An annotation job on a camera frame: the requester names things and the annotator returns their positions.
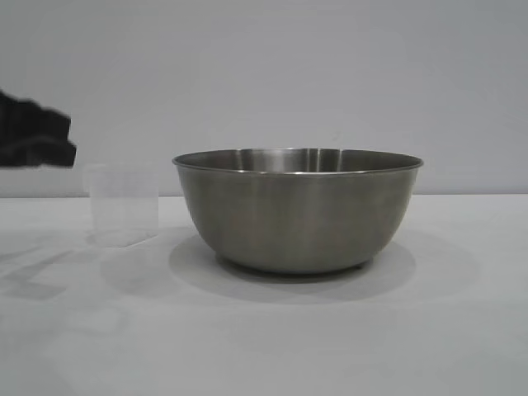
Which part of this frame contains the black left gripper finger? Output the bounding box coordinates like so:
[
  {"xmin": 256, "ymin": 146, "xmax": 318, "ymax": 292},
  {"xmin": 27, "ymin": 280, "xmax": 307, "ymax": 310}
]
[
  {"xmin": 0, "ymin": 87, "xmax": 72, "ymax": 144},
  {"xmin": 0, "ymin": 139, "xmax": 78, "ymax": 168}
]

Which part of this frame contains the stainless steel mixing bowl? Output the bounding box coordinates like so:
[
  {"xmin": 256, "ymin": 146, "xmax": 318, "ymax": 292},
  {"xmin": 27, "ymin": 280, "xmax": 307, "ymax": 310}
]
[{"xmin": 172, "ymin": 147, "xmax": 425, "ymax": 276}]

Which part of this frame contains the clear plastic measuring cup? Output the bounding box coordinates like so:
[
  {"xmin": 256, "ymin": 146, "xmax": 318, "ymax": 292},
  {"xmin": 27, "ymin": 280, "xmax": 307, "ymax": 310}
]
[{"xmin": 83, "ymin": 163, "xmax": 160, "ymax": 248}]

